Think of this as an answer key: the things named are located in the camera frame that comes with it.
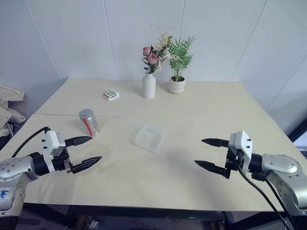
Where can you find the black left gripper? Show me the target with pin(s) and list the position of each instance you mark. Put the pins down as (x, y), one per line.
(61, 163)

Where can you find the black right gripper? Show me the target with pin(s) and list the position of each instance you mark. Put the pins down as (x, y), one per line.
(232, 160)

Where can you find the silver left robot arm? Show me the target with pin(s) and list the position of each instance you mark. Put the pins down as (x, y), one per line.
(14, 165)

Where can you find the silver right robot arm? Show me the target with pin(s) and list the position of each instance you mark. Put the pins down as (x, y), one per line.
(280, 167)

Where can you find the clear plastic tube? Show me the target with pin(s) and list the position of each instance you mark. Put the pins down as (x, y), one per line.
(92, 125)

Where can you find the clear plastic container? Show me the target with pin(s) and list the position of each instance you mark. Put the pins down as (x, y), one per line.
(151, 137)

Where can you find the white battery pack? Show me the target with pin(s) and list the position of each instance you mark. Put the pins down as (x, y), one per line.
(111, 95)

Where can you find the cream ceramic plant pot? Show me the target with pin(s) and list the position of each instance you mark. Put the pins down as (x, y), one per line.
(177, 85)

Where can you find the beige crumpled cloth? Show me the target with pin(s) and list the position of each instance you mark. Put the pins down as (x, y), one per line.
(7, 103)

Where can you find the white ceramic vase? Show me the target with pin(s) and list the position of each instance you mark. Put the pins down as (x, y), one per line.
(148, 86)

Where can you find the green leafy plant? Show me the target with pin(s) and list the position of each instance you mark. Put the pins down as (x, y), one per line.
(180, 52)

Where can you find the dried flower bouquet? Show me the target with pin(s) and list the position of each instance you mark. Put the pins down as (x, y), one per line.
(153, 57)

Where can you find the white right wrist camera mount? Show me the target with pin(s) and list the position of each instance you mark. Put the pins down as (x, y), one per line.
(242, 143)

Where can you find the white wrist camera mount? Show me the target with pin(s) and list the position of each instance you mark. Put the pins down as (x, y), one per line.
(50, 143)
(242, 143)

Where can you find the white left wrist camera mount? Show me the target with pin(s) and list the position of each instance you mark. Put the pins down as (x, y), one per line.
(50, 143)

